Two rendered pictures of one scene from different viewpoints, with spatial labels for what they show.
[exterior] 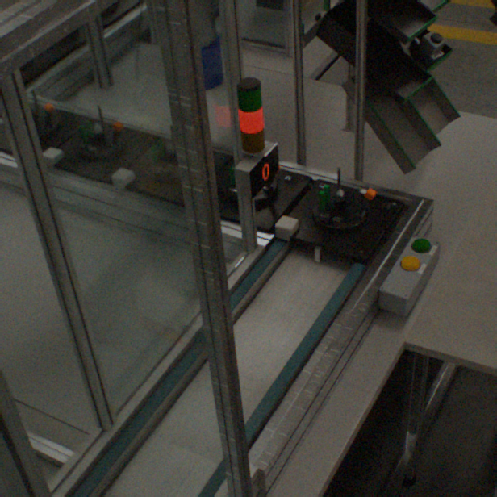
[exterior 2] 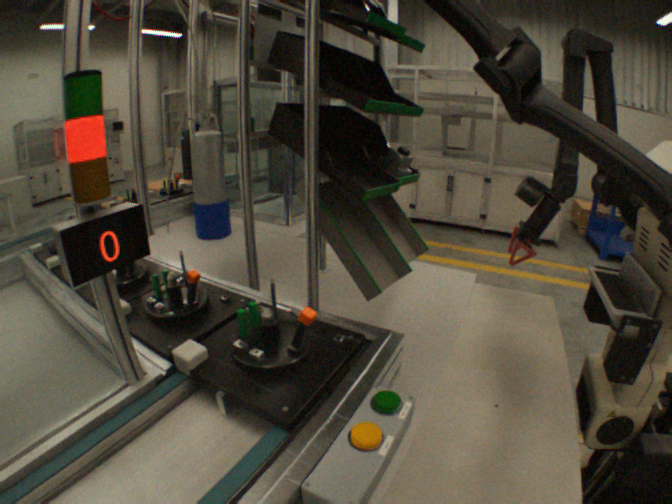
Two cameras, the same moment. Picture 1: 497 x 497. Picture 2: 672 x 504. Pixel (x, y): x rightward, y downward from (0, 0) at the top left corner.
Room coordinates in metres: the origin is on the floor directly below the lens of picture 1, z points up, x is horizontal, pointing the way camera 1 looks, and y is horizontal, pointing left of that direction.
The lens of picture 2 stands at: (1.11, -0.30, 1.33)
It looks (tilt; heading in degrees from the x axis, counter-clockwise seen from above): 22 degrees down; 355
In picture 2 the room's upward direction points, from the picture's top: 1 degrees clockwise
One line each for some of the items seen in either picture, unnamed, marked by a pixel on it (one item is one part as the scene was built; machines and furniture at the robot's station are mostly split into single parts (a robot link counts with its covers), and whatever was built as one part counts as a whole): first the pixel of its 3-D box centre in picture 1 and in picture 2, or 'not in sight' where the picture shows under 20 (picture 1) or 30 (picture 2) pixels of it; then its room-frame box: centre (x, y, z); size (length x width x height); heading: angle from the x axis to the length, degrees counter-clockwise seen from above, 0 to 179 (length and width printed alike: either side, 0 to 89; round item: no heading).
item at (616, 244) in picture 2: not in sight; (638, 221); (4.08, -4.56, 0.49); 1.26 x 0.87 x 0.98; 62
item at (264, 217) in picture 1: (248, 177); (173, 289); (1.73, -0.02, 1.01); 0.24 x 0.24 x 0.13; 57
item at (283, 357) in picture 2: (340, 213); (270, 344); (1.59, -0.24, 0.98); 0.14 x 0.14 x 0.02
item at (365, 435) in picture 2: (410, 264); (366, 437); (1.40, -0.37, 0.96); 0.04 x 0.04 x 0.02
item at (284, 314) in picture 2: (340, 219); (271, 353); (1.59, -0.24, 0.96); 0.24 x 0.24 x 0.02; 57
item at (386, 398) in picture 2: (421, 246); (386, 403); (1.46, -0.41, 0.96); 0.04 x 0.04 x 0.02
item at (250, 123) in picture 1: (251, 117); (85, 138); (1.49, -0.03, 1.33); 0.05 x 0.05 x 0.05
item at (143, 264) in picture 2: not in sight; (120, 264); (1.86, 0.18, 1.01); 0.24 x 0.24 x 0.13; 57
